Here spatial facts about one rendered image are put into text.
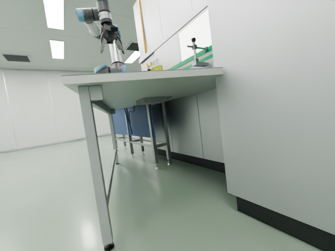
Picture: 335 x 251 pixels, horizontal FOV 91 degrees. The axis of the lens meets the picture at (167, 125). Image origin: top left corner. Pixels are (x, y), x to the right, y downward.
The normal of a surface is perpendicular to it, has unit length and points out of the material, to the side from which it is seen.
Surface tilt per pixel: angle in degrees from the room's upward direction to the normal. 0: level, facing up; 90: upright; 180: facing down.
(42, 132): 90
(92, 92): 90
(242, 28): 90
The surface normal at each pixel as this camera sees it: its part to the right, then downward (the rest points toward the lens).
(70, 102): 0.54, -0.01
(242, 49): -0.84, 0.14
